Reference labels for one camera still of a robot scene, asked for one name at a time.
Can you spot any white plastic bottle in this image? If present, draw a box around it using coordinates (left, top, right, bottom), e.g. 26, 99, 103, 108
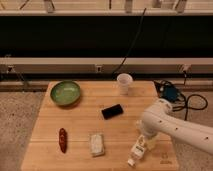
127, 135, 147, 167

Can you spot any blue power adapter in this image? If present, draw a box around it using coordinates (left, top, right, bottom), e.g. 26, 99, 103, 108
162, 86, 178, 102

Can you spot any black hanging cable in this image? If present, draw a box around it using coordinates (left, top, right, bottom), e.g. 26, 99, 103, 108
110, 7, 147, 76

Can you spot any white wall rail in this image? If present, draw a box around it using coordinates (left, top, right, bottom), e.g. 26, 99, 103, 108
0, 57, 213, 74

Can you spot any black smartphone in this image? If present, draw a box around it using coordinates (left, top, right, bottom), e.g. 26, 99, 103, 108
102, 104, 123, 120

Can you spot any wooden cutting board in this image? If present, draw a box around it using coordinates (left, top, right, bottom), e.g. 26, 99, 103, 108
21, 81, 179, 171

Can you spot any green ceramic bowl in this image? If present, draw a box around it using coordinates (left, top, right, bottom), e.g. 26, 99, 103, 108
50, 81, 81, 106

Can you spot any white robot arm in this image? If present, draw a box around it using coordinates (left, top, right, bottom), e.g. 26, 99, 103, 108
139, 98, 213, 155

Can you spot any white paper cup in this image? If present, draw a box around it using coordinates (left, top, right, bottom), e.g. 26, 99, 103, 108
117, 73, 133, 95

